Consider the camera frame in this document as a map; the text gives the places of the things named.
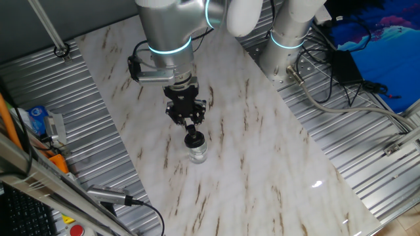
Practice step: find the aluminium frame post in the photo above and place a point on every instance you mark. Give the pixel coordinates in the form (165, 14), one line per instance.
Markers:
(46, 26)

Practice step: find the silver finned camera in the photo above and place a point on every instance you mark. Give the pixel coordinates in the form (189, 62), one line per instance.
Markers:
(105, 194)

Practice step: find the aluminium frame rail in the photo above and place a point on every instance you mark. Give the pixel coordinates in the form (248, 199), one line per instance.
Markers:
(410, 134)

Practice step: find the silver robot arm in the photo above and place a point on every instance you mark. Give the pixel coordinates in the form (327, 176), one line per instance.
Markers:
(167, 23)

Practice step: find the grey finned metal device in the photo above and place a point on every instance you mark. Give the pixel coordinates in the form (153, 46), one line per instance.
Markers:
(55, 128)

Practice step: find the orange button box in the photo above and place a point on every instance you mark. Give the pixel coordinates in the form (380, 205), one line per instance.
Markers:
(59, 163)

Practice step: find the white power strip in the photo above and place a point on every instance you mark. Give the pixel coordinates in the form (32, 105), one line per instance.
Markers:
(323, 14)

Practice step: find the clear glass jar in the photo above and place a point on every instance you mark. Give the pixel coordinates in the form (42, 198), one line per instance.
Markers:
(198, 154)

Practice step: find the aluminium frame beam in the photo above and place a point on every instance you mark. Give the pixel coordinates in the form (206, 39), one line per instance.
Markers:
(39, 187)

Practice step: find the metal corner bracket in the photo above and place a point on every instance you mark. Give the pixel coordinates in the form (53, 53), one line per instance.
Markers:
(392, 149)

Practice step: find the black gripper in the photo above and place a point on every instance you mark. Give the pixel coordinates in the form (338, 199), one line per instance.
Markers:
(183, 98)

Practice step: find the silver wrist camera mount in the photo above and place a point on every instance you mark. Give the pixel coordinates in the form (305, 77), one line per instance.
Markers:
(157, 78)

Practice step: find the blue printed poster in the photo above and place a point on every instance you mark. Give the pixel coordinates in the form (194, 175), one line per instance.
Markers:
(387, 49)

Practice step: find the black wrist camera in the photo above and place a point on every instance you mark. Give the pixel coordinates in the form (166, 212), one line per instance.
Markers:
(134, 69)

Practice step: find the black keyboard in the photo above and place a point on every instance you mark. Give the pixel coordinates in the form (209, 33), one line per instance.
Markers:
(23, 216)

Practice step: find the blue white tissue packet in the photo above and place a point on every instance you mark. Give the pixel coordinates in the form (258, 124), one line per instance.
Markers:
(37, 119)

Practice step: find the black power adapter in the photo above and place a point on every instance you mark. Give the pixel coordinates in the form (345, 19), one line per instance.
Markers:
(346, 67)

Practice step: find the red button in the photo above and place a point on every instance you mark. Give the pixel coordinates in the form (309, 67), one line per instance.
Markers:
(77, 230)

